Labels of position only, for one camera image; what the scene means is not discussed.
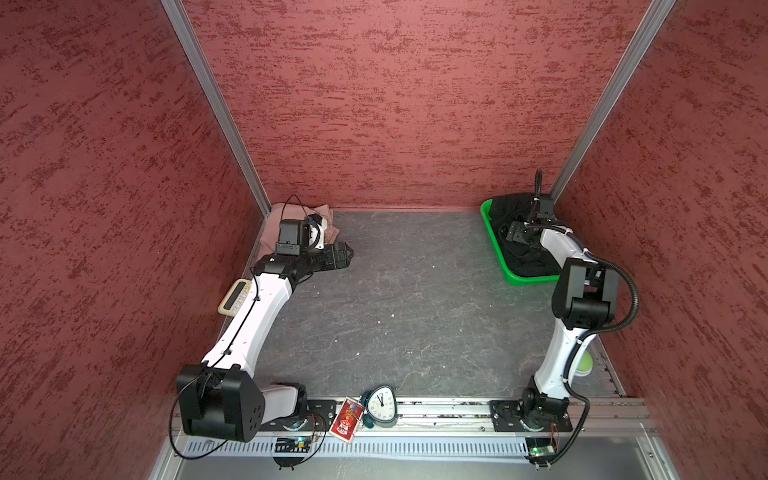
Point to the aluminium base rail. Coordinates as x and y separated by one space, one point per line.
484 417

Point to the teal analog clock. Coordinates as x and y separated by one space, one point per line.
381 407

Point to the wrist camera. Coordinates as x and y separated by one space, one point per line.
543 210
300 236

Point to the left aluminium corner post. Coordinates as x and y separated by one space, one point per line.
184 30

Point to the pink drawstring shorts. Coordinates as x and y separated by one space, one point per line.
322 215

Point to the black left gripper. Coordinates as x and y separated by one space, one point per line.
330 262

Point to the green plastic basket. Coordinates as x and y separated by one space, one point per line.
508 276

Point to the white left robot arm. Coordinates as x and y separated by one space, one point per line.
219 398

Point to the aluminium corner post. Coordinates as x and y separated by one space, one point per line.
644 35
184 30

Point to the black shorts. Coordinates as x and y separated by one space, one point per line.
520 248

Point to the red snack packet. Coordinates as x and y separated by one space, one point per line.
347 420

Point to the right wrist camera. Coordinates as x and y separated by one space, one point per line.
543 210

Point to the right aluminium corner post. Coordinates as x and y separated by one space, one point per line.
644 35

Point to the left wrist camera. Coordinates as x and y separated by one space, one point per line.
300 236

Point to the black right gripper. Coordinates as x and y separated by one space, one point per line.
516 232

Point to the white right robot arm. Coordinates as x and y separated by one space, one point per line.
583 302

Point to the cream desk calculator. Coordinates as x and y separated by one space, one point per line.
234 298

